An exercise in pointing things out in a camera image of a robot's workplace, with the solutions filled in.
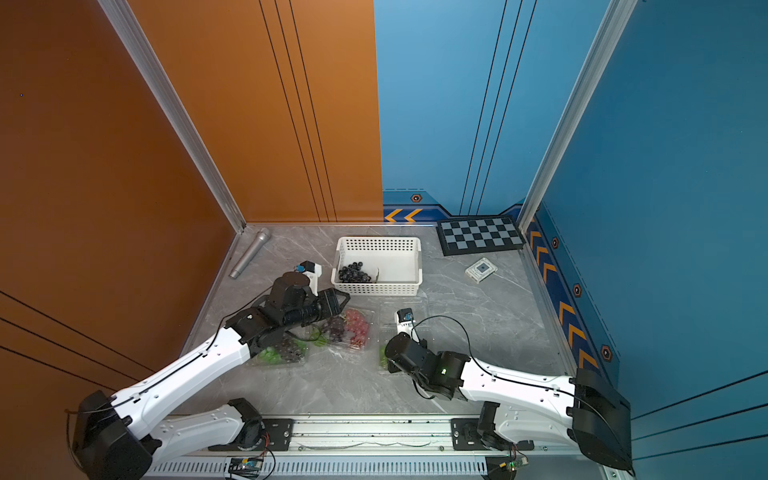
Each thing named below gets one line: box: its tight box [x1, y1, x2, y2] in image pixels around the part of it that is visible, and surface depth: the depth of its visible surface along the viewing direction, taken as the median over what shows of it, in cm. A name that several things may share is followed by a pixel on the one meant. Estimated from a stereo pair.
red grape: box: [344, 308, 369, 349], surface depth 89 cm
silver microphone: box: [229, 227, 271, 280], surface depth 112 cm
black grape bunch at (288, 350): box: [275, 332, 305, 363], surface depth 82 cm
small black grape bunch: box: [338, 261, 372, 283], surface depth 101 cm
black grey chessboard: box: [436, 215, 526, 257], surface depth 114 cm
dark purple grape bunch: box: [323, 315, 344, 342], surface depth 88 cm
